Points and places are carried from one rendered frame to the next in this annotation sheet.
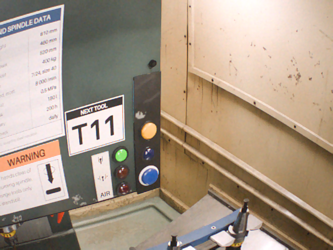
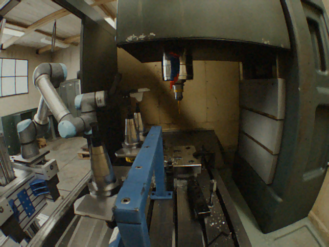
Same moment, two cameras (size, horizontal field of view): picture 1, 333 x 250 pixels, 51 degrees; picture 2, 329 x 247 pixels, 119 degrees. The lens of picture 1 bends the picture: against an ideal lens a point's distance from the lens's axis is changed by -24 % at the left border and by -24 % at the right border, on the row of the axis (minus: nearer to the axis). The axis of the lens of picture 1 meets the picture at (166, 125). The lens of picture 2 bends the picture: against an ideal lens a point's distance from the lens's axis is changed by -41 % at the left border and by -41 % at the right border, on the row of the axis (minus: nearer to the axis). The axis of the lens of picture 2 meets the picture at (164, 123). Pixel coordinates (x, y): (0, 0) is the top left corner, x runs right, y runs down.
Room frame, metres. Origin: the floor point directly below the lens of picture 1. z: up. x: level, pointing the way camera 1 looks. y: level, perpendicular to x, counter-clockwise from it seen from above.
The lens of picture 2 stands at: (1.04, -0.32, 1.37)
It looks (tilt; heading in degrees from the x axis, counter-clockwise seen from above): 12 degrees down; 128
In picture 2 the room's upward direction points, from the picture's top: 3 degrees counter-clockwise
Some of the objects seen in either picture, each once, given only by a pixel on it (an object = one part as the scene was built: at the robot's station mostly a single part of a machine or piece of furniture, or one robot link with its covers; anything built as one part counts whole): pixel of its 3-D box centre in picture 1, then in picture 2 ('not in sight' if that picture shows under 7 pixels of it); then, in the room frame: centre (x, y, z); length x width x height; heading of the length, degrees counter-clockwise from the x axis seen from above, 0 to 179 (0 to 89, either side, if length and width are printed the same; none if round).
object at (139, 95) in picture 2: not in sight; (139, 94); (0.50, 0.21, 1.35); 0.09 x 0.03 x 0.06; 27
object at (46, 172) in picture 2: not in sight; (34, 166); (-0.15, -0.28, 0.95); 0.40 x 0.13 x 0.09; 35
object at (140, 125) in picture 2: not in sight; (138, 121); (0.62, 0.07, 1.26); 0.04 x 0.04 x 0.07
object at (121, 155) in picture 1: (121, 155); not in sight; (0.56, 0.07, 1.61); 0.02 x 0.01 x 0.02; 125
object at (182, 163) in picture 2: not in sight; (177, 158); (0.55, 0.42, 0.97); 0.29 x 0.23 x 0.05; 125
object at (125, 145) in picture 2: not in sight; (132, 145); (0.68, -0.02, 1.21); 0.06 x 0.06 x 0.03
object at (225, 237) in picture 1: (223, 239); (115, 172); (0.78, -0.16, 1.21); 0.07 x 0.05 x 0.01; 35
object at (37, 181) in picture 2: not in sight; (39, 187); (0.01, -0.31, 0.86); 0.09 x 0.09 x 0.09; 35
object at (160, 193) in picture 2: not in sight; (159, 168); (0.64, 0.15, 1.05); 0.10 x 0.05 x 0.30; 35
